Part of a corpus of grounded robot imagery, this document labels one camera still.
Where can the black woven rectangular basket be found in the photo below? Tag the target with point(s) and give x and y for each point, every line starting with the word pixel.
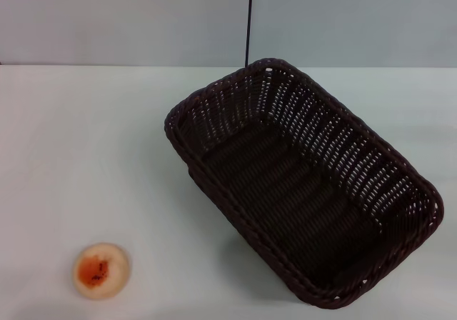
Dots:
pixel 285 205

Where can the round pastry with orange jam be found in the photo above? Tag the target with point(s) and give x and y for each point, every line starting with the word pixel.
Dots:
pixel 101 270

